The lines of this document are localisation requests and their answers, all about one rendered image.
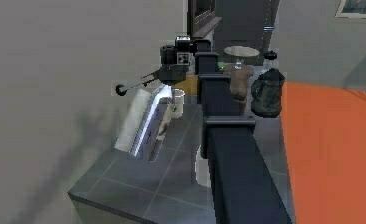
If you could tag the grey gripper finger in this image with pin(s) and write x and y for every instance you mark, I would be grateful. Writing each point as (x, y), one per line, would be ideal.
(141, 78)
(137, 86)

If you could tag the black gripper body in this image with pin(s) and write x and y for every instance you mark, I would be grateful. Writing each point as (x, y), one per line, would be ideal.
(172, 72)

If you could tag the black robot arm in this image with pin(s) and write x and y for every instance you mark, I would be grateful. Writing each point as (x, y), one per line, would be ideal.
(237, 166)

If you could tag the white mug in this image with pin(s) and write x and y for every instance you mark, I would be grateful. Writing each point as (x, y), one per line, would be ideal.
(178, 103)

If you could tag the grey tiled kitchen counter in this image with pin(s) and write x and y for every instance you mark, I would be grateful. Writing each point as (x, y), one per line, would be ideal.
(141, 186)

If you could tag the tan wooden board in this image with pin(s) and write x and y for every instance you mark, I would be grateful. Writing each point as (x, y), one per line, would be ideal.
(190, 85)

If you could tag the beige sink faucet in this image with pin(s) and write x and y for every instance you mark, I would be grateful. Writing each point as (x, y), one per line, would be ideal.
(164, 123)

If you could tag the small green item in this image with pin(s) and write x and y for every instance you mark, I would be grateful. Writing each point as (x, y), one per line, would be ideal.
(221, 66)

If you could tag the dark framed window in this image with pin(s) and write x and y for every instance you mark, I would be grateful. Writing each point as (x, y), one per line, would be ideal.
(201, 16)

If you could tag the brown torso statue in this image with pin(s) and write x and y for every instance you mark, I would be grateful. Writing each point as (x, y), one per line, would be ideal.
(239, 81)

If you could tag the grey round pot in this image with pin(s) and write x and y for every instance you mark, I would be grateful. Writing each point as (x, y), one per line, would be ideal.
(241, 53)

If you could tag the dark grey fridge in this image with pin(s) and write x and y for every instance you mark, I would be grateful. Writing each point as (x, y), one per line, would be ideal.
(241, 23)

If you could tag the dark glass jug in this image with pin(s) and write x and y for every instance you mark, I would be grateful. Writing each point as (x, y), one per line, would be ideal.
(267, 93)

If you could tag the white round cup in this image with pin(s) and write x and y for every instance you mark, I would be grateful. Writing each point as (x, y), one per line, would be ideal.
(201, 166)

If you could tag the black round knob lid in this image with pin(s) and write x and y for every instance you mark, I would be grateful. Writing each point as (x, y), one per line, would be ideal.
(270, 55)

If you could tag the framed wall picture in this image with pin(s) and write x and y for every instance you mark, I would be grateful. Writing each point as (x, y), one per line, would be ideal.
(356, 8)

